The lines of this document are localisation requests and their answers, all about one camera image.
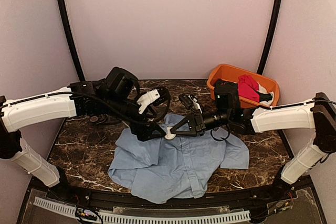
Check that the right black frame post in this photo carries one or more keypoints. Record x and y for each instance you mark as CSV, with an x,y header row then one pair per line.
x,y
269,37

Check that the red and white clothes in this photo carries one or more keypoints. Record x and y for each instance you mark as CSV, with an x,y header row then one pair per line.
x,y
249,88

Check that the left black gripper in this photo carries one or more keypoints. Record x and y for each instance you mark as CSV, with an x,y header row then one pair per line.
x,y
144,135

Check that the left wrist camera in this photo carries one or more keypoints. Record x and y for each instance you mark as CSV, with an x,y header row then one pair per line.
x,y
153,97

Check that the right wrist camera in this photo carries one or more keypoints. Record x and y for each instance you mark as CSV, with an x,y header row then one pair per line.
x,y
191,103

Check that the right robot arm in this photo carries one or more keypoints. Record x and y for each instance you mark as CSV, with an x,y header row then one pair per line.
x,y
317,113

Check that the black frame post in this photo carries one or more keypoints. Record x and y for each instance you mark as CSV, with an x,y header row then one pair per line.
x,y
269,37
70,39

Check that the orange plastic basin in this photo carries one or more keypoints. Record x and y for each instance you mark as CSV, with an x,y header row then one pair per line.
x,y
231,73

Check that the white slotted cable duct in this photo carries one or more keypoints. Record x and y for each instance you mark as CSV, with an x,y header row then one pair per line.
x,y
137,215

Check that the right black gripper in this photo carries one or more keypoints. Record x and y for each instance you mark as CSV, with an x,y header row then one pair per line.
x,y
199,125

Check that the left black frame post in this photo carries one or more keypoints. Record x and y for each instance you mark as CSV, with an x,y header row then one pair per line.
x,y
70,39

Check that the round white brooch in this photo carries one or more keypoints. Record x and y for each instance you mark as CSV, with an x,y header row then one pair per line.
x,y
169,135

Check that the light blue button shirt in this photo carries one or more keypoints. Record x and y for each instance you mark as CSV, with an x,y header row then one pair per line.
x,y
160,169

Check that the black front rail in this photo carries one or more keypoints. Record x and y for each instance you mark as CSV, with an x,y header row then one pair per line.
x,y
258,200

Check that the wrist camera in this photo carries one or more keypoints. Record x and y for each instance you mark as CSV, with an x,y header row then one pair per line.
x,y
191,103
153,97

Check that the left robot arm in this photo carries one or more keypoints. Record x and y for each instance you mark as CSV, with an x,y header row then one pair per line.
x,y
117,95

